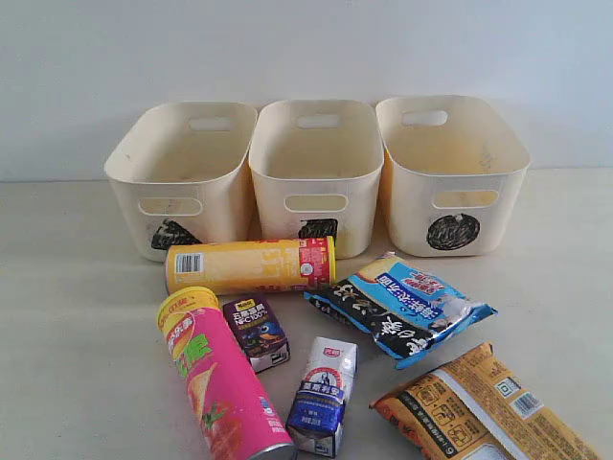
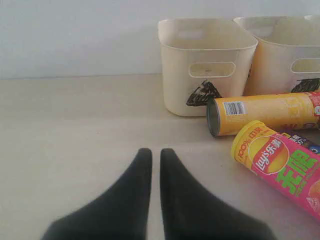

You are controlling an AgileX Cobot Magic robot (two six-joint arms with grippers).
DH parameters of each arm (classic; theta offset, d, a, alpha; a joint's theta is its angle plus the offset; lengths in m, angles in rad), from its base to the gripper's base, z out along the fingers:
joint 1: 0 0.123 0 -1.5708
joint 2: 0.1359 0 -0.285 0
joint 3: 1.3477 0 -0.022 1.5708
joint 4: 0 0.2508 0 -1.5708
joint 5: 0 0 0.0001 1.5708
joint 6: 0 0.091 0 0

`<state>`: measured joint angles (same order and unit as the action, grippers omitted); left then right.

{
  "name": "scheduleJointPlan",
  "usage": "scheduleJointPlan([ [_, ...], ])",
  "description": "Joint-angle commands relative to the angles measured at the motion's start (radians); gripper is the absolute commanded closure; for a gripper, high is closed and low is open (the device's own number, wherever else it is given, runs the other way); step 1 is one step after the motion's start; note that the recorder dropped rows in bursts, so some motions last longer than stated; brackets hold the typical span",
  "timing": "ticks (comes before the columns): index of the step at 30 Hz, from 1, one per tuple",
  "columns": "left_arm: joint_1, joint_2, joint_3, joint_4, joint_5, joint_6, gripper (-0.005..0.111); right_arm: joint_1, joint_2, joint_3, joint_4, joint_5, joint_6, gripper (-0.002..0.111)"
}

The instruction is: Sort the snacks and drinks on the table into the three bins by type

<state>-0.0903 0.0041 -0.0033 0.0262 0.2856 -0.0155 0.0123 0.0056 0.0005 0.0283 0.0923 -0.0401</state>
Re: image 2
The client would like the cream bin with triangle mark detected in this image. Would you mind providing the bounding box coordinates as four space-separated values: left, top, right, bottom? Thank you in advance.
158 18 258 117

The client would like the cream bin with square mark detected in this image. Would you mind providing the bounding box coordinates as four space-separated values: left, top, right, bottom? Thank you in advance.
234 16 320 96

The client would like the cream bin with circle mark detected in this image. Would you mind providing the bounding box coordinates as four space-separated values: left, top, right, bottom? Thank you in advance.
304 15 320 22

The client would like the pink Lay's chips can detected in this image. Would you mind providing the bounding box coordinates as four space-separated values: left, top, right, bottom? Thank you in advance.
230 120 320 220

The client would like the yellow chips can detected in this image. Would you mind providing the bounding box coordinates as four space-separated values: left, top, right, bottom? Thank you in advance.
206 90 320 137

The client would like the purple juice carton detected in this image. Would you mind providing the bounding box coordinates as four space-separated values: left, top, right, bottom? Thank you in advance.
279 129 320 155

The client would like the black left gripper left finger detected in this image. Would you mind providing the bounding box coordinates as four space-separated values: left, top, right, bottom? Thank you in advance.
42 148 153 240

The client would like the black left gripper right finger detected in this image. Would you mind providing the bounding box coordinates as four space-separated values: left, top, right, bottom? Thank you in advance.
160 148 276 240

